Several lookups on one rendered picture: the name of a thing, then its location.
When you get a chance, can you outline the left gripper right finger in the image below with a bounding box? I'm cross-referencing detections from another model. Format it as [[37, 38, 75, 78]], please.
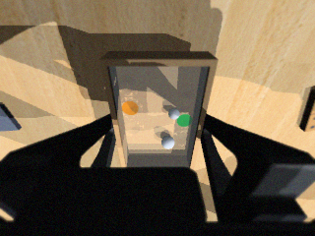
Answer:
[[201, 114, 315, 221]]

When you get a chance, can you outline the tan wooden domino tile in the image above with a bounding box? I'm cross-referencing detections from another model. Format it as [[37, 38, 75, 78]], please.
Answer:
[[300, 89, 315, 132]]

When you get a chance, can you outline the covered wooden ball puzzle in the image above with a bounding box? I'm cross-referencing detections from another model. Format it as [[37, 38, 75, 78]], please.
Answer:
[[99, 51, 219, 170]]

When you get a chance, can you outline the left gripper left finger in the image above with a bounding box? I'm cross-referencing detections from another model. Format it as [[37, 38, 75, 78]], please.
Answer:
[[0, 113, 116, 167]]

